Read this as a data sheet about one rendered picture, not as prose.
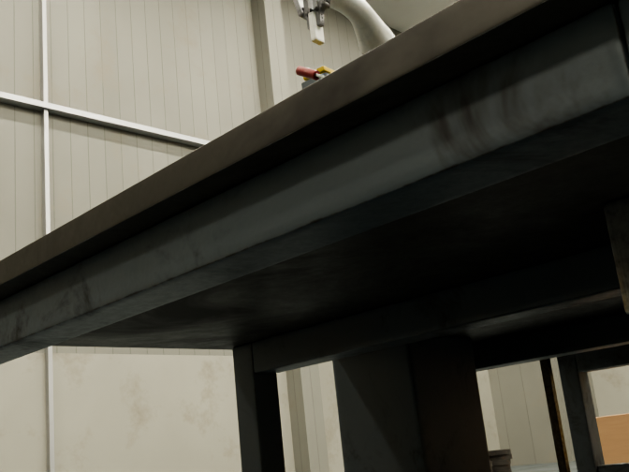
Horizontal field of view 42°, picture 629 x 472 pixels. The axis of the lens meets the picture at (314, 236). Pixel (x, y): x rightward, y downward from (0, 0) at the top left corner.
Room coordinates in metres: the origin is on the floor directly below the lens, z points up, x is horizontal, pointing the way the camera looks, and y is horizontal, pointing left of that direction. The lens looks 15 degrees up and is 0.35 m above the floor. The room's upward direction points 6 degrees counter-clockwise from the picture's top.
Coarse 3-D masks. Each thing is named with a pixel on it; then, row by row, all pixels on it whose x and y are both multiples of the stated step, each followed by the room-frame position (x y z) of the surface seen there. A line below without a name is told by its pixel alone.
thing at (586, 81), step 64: (512, 64) 0.61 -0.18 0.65; (576, 64) 0.58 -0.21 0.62; (384, 128) 0.71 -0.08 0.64; (448, 128) 0.66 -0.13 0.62; (512, 128) 0.62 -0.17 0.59; (576, 128) 0.60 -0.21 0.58; (256, 192) 0.84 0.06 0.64; (320, 192) 0.78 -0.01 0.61; (384, 192) 0.72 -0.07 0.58; (448, 192) 0.73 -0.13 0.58; (128, 256) 1.03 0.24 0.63; (192, 256) 0.93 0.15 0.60; (256, 256) 0.89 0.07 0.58; (576, 256) 1.42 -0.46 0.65; (0, 320) 1.30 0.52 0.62; (64, 320) 1.16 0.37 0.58; (384, 320) 1.75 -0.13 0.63; (448, 320) 1.63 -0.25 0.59; (256, 384) 2.07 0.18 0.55; (576, 384) 3.23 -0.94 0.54; (256, 448) 2.07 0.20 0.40; (576, 448) 3.26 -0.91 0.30
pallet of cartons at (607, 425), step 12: (600, 420) 4.61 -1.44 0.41; (612, 420) 4.57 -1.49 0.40; (624, 420) 4.52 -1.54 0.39; (600, 432) 4.62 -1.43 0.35; (612, 432) 4.57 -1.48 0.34; (624, 432) 4.53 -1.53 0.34; (612, 444) 4.58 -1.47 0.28; (624, 444) 4.54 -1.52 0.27; (612, 456) 4.59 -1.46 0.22; (624, 456) 4.54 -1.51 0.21
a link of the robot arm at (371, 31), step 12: (336, 0) 1.87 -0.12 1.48; (348, 0) 1.87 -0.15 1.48; (360, 0) 1.89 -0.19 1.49; (348, 12) 1.90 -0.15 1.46; (360, 12) 1.91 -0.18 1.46; (372, 12) 1.93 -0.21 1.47; (360, 24) 1.94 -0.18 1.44; (372, 24) 1.94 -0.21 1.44; (384, 24) 1.98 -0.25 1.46; (360, 36) 1.98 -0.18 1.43; (372, 36) 1.97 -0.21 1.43; (384, 36) 1.98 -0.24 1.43; (360, 48) 2.03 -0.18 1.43; (372, 48) 2.00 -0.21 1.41
